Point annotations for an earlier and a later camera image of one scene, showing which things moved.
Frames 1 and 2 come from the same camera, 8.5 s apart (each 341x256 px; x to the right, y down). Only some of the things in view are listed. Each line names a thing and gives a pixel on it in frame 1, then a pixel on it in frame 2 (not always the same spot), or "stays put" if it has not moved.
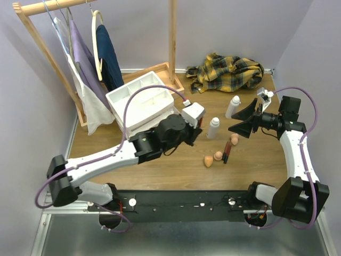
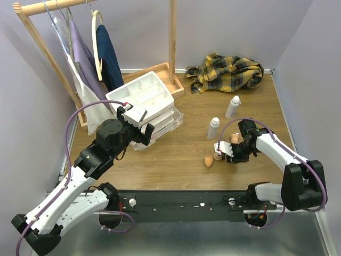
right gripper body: (265, 119) to (241, 152)
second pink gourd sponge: (234, 138) stays put
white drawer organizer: (146, 108) stays put
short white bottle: (213, 127) stays put
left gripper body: (194, 134) to (139, 132)
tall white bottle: (233, 106) stays put
